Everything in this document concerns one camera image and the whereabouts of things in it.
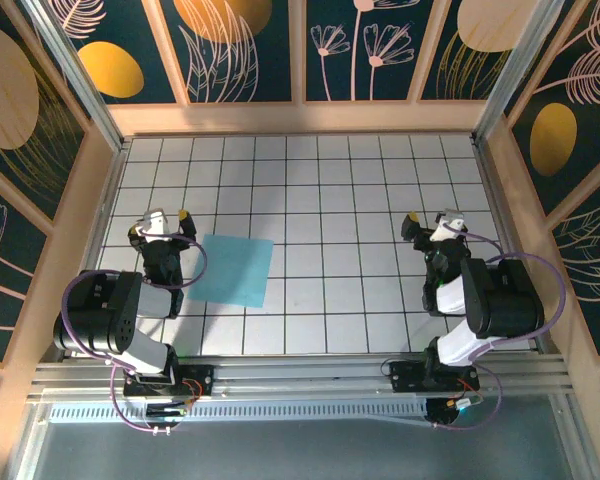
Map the light blue paper sheet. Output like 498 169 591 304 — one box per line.
186 233 275 308

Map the black rectangular electronics module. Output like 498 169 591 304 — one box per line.
144 401 189 420

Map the black round electronics module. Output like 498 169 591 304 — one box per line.
424 396 484 429

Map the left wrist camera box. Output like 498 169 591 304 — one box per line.
138 208 170 236

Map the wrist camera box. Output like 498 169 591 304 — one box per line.
432 208 467 242
138 208 170 236

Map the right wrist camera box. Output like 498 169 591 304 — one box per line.
432 208 467 242

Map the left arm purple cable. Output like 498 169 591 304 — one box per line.
62 227 209 435

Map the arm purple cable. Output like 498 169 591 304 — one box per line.
429 229 567 431
62 227 209 435

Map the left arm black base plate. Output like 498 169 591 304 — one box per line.
122 363 216 399

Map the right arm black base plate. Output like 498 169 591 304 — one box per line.
387 359 481 394

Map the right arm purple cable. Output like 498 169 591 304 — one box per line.
429 229 567 431

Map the aluminium corner post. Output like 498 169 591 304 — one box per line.
472 0 554 144
22 0 131 151

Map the aluminium mounting rail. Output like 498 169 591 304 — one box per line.
27 352 574 401

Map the white slotted cable duct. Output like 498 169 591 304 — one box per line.
47 402 431 424

